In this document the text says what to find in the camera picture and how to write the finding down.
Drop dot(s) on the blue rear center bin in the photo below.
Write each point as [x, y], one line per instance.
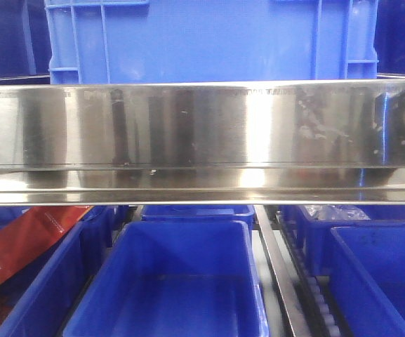
[209, 212]

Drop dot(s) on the blue left bin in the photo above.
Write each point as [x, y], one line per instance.
[37, 300]

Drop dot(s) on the steel divider bar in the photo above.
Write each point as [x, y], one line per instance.
[293, 317]

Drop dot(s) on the stainless steel shelf rail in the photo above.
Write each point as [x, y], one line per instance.
[265, 142]

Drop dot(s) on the blue bin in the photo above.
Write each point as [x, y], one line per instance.
[37, 300]
[367, 278]
[209, 212]
[313, 236]
[175, 279]

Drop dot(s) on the blue rear right bin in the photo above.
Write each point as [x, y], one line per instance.
[313, 236]

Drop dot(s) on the large blue crate upper shelf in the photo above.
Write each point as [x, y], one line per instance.
[123, 42]

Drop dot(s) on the red foil package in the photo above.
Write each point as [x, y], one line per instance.
[24, 239]

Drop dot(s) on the clear plastic bagged parts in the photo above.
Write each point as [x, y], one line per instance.
[335, 212]

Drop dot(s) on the roller track strip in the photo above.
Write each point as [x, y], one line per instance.
[319, 308]

